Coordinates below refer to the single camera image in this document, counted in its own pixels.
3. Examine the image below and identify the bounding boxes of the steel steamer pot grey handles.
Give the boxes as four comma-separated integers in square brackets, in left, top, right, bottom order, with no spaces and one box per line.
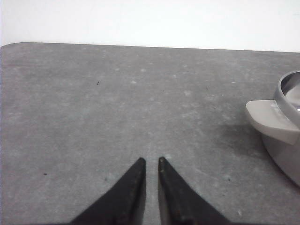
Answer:
[245,71,300,185]

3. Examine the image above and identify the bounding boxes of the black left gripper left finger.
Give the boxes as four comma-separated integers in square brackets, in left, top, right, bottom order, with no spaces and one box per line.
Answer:
[71,157,146,225]

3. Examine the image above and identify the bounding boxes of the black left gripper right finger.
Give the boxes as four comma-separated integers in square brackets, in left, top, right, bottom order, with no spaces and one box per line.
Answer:
[158,157,230,225]

